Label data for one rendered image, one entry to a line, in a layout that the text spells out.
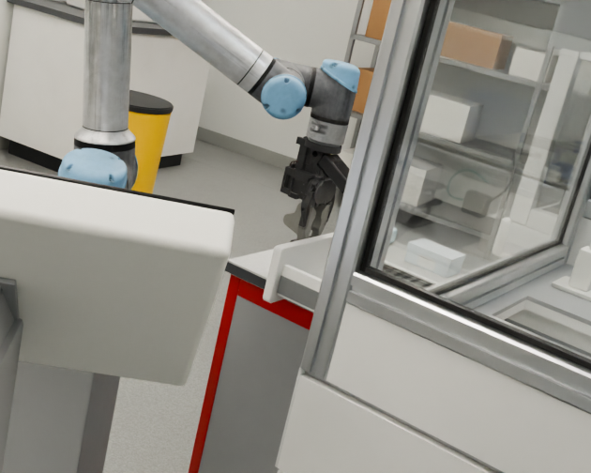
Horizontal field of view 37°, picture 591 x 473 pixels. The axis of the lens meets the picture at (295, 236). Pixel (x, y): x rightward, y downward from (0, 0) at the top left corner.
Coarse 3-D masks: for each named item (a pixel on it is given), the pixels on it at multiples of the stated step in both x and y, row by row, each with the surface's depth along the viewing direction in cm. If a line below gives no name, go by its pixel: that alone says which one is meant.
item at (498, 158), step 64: (448, 0) 95; (512, 0) 91; (576, 0) 87; (448, 64) 96; (512, 64) 92; (576, 64) 88; (448, 128) 96; (512, 128) 92; (576, 128) 89; (448, 192) 97; (512, 192) 93; (576, 192) 90; (384, 256) 103; (448, 256) 98; (512, 256) 94; (576, 256) 90; (512, 320) 95; (576, 320) 91
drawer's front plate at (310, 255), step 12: (300, 240) 166; (312, 240) 168; (324, 240) 171; (276, 252) 160; (288, 252) 161; (300, 252) 165; (312, 252) 169; (324, 252) 173; (276, 264) 160; (288, 264) 163; (300, 264) 167; (312, 264) 171; (324, 264) 175; (276, 276) 161; (276, 288) 162; (276, 300) 164
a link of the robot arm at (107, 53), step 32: (96, 0) 156; (96, 32) 158; (128, 32) 160; (96, 64) 160; (128, 64) 162; (96, 96) 162; (128, 96) 165; (96, 128) 164; (128, 128) 168; (128, 160) 167
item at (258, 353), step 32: (256, 256) 204; (256, 288) 196; (224, 320) 202; (256, 320) 197; (288, 320) 192; (224, 352) 203; (256, 352) 198; (288, 352) 193; (224, 384) 205; (256, 384) 199; (288, 384) 194; (224, 416) 206; (256, 416) 200; (224, 448) 207; (256, 448) 202
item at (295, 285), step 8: (288, 272) 161; (296, 272) 160; (304, 272) 160; (280, 280) 162; (288, 280) 161; (296, 280) 160; (304, 280) 159; (312, 280) 158; (320, 280) 158; (280, 288) 162; (288, 288) 161; (296, 288) 160; (304, 288) 159; (312, 288) 159; (280, 296) 163; (288, 296) 162; (296, 296) 160; (304, 296) 160; (312, 296) 158; (304, 304) 160; (312, 304) 159
